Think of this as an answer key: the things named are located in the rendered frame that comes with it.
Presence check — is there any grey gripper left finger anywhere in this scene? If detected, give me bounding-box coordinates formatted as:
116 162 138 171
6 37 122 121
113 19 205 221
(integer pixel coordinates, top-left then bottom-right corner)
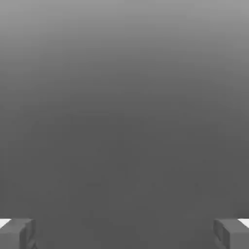
0 218 37 249

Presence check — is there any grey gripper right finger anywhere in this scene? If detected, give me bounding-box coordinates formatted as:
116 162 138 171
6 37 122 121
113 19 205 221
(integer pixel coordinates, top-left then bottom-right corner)
212 218 249 249

